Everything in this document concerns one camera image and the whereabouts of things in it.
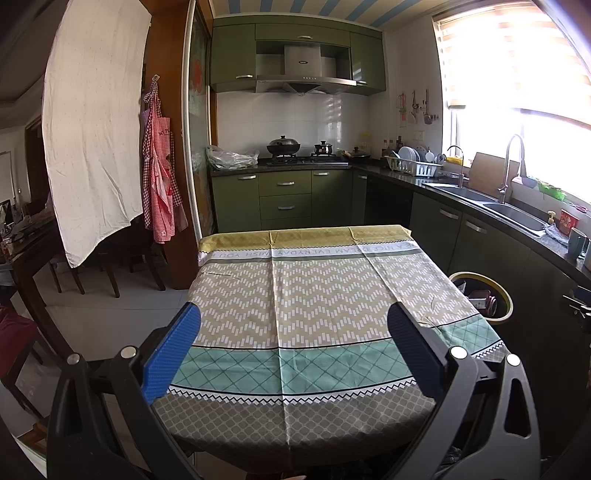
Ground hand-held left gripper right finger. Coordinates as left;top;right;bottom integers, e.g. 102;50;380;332
387;302;542;480

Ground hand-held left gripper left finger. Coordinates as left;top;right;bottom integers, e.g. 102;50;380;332
46;302;204;480

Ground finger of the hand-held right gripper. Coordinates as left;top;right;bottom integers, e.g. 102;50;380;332
561;288;591;324

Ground yellow-rimmed blue trash bin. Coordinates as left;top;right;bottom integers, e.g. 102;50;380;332
449;271;514;326

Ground teal mug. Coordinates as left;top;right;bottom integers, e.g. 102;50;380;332
567;227;589;263

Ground steel double sink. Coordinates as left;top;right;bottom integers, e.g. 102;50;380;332
422;182;552;234

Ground dark wooden chair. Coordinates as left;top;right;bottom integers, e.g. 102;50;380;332
95;217;167;296

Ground patterned tablecloth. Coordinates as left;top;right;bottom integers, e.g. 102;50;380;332
152;224;511;455

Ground tall steel faucet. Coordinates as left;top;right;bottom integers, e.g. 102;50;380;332
498;134;527;205

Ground maroon cloth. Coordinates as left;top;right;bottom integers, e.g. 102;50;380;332
0;307;40;384

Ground wooden cutting board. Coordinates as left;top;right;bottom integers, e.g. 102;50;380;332
467;152;509;197

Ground dark wooden dining table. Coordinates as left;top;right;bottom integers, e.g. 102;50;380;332
0;217;65;342

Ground small steel faucet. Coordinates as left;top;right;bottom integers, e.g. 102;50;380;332
446;145;467;189

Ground red checked apron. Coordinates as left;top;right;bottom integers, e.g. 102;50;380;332
141;76;189;244

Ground white dish rack with dishes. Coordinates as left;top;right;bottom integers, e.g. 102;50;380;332
385;145;443;178

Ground green lower cabinets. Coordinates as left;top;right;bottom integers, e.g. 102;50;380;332
211;168;591;388

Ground green cabinets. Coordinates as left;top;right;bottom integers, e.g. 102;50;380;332
210;16;387;97
211;168;591;388

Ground clear plastic bag on counter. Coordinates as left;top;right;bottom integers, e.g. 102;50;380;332
205;145;260;171

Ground gas stove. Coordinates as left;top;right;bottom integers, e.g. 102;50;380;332
265;156;349;167

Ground white hanging sheet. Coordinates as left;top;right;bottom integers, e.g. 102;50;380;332
41;0;153;268

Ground black wok with lid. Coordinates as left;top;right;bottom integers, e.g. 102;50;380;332
266;135;302;158

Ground glass sliding door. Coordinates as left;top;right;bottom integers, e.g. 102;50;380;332
185;4;218;236

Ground window blind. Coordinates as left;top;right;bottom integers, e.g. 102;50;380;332
431;0;591;121

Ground green upper cabinets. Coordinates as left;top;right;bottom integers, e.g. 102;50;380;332
210;16;387;97

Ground steel range hood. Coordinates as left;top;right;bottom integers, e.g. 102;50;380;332
255;41;357;97

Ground wooden door frame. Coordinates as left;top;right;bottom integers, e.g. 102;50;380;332
139;0;215;291

